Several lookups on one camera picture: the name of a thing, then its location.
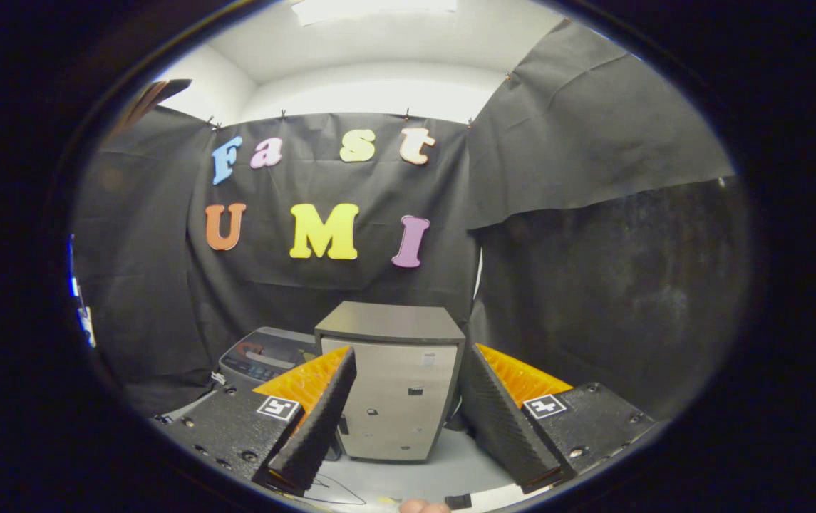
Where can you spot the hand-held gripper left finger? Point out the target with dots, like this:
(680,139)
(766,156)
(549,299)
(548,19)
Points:
(322,427)

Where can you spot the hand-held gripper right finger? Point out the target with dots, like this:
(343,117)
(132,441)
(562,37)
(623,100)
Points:
(497,420)

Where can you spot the grey metal cabinet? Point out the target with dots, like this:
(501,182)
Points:
(393,399)

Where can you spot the black backdrop cloth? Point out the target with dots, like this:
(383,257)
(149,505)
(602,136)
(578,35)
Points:
(593,285)

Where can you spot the dark brown board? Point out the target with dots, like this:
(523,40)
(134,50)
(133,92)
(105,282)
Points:
(155,100)

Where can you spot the ceiling light panel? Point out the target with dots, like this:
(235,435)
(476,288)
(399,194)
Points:
(372,8)

